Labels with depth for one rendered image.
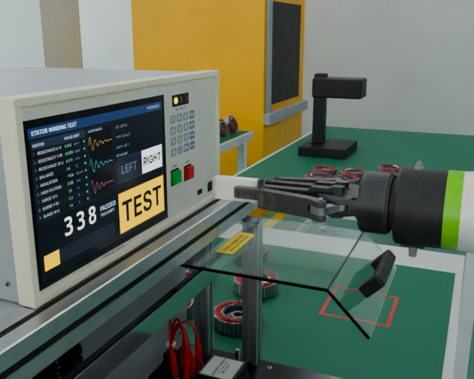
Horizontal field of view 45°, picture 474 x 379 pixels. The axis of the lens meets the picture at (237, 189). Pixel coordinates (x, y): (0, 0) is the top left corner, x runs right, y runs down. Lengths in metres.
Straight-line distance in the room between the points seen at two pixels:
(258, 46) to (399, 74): 2.02
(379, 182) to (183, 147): 0.29
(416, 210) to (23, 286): 0.42
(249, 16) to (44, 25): 1.51
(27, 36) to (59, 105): 4.07
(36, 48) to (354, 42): 3.01
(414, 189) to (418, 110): 5.20
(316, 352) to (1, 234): 0.78
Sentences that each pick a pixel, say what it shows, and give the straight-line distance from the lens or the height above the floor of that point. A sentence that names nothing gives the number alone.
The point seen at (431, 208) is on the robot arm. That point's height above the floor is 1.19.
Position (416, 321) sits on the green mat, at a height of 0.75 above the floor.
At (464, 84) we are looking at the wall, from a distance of 5.82.
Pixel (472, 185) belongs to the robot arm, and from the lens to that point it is 0.67.
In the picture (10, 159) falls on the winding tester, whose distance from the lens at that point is 0.56.
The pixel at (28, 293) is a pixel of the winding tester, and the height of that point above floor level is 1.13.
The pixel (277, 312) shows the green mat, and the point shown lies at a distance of 1.36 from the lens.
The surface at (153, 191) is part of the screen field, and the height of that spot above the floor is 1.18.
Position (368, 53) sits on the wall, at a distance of 5.89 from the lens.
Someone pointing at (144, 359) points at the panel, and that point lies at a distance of 1.07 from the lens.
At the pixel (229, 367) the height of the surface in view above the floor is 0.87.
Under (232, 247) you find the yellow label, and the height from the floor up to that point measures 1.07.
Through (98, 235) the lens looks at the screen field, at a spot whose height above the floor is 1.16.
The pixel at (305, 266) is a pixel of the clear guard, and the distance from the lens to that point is 0.80.
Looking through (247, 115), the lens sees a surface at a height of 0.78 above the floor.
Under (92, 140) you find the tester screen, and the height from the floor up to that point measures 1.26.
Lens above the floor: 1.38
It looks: 15 degrees down
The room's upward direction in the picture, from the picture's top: straight up
